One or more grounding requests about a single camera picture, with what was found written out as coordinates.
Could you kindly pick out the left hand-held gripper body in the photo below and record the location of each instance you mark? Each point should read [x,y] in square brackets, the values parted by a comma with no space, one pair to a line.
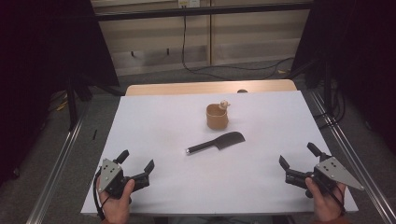
[113,182]

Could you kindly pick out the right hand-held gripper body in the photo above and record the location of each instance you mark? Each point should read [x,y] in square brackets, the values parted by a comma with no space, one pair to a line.
[333,171]

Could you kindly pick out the black cleaver knife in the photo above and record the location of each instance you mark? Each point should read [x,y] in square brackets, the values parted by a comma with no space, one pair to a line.
[229,140]

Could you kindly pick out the brown cup with small figure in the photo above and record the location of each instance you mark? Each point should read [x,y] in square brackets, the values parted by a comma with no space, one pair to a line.
[216,119]

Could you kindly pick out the person's left hand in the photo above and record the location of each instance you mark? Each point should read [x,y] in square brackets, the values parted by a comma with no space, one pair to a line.
[115,208]

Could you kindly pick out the person's right hand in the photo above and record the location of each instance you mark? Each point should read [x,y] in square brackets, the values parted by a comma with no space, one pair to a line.
[327,205]

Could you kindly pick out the small black stick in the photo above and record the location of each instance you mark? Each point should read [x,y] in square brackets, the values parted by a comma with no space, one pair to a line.
[95,134]

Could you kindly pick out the white table sheet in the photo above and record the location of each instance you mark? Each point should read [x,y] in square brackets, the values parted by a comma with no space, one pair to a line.
[174,124]

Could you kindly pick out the black metal stand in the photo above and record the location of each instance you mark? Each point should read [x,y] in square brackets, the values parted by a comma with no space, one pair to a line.
[72,105]

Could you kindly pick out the small dark round object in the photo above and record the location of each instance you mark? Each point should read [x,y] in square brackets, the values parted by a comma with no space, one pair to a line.
[242,91]

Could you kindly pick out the black curtain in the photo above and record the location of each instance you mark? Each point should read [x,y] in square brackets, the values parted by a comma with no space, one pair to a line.
[40,53]
[358,46]

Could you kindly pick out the black horizontal bar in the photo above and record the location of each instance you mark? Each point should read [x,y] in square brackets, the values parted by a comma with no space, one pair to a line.
[202,11]

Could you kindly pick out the metal floor rail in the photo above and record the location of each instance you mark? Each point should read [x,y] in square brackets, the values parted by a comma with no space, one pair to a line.
[351,152]
[59,168]

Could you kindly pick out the white wall socket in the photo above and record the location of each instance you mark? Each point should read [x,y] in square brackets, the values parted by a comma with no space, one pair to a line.
[189,3]

